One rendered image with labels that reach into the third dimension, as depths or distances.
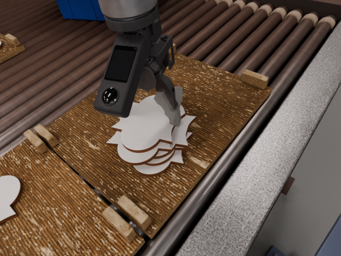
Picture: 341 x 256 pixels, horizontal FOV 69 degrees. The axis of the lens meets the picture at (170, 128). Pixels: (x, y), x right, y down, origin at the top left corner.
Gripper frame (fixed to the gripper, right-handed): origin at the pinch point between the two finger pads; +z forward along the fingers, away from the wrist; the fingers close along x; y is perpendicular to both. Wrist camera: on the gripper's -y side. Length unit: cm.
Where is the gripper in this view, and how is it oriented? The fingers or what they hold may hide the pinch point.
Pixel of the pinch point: (148, 120)
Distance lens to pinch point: 47.2
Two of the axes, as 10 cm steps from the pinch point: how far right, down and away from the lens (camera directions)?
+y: 3.6, -7.3, 5.8
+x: -9.3, -2.1, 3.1
